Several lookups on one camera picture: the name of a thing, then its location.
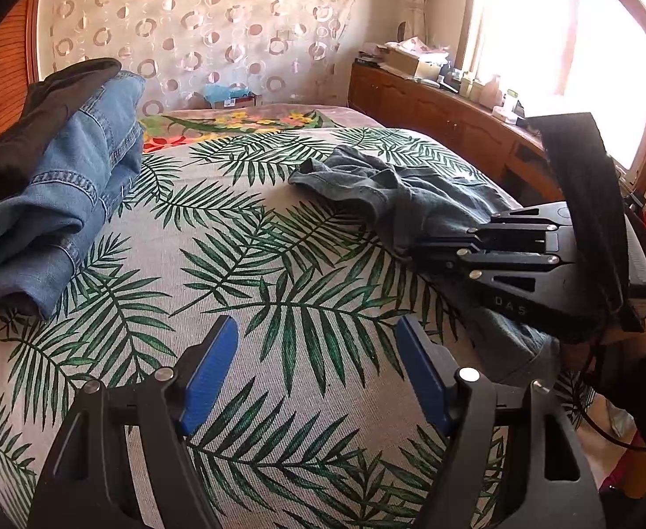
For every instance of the pile of papers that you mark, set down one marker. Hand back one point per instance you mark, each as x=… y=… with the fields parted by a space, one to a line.
x=419 y=47

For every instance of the beige window curtain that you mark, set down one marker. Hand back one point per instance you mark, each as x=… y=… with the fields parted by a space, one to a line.
x=418 y=0

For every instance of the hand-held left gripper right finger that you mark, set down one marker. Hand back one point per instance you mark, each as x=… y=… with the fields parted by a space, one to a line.
x=419 y=374

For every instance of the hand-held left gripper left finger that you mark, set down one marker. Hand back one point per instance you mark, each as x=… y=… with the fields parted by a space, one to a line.
x=210 y=374

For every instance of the leaf print bed sheet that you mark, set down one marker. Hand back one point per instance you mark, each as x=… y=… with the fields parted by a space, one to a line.
x=301 y=264

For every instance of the grey-blue pants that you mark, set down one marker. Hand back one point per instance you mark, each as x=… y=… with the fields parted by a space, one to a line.
x=400 y=193

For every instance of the folded blue denim jeans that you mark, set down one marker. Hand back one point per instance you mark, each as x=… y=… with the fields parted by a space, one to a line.
x=64 y=198

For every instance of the window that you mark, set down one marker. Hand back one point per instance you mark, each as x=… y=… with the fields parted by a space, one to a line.
x=549 y=22

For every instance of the circle pattern curtain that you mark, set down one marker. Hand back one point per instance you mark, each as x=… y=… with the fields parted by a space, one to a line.
x=191 y=22

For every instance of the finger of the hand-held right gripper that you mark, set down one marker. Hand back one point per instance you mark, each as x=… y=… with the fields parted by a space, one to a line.
x=521 y=220
x=466 y=256

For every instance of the teal box at headboard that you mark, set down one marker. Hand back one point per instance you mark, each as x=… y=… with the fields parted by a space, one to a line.
x=226 y=92

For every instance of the cardboard box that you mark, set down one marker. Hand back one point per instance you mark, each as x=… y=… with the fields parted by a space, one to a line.
x=411 y=61

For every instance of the person's right hand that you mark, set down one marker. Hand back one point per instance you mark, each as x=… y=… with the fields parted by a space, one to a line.
x=579 y=357

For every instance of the small white box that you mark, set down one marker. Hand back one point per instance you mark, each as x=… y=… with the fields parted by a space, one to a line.
x=507 y=114

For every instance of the long wooden cabinet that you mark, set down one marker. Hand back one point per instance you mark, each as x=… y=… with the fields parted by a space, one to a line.
x=438 y=110

